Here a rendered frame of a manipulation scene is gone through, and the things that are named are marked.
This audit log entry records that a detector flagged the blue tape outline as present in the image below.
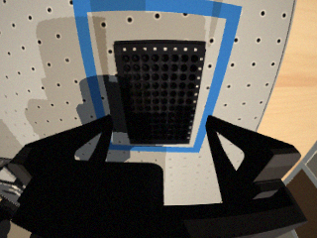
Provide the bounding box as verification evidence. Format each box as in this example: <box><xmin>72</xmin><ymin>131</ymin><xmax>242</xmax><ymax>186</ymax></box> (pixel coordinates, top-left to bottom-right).
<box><xmin>72</xmin><ymin>0</ymin><xmax>242</xmax><ymax>153</ymax></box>

